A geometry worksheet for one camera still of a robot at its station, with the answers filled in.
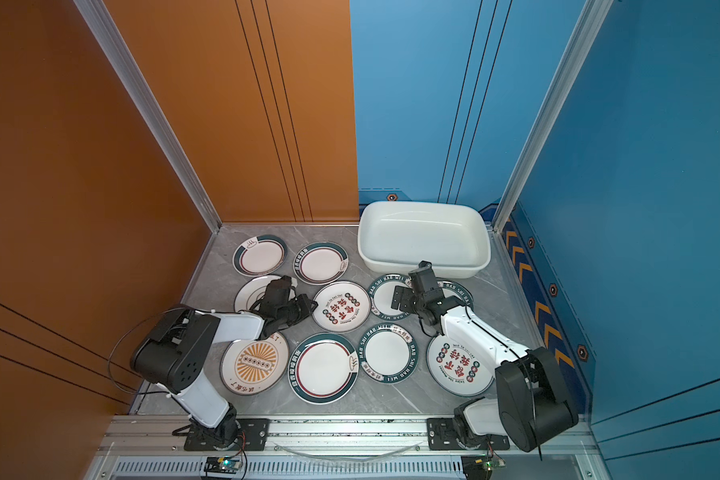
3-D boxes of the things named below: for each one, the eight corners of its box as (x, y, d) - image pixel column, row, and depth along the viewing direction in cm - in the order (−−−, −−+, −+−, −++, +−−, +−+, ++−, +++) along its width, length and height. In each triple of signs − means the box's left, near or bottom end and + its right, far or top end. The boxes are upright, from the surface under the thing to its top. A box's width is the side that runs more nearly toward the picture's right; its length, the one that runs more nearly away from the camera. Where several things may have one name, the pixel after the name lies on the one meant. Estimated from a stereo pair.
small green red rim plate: (229, 276, 107) (226, 272, 105) (242, 238, 119) (240, 234, 117) (281, 276, 107) (280, 272, 105) (290, 238, 118) (289, 234, 117)
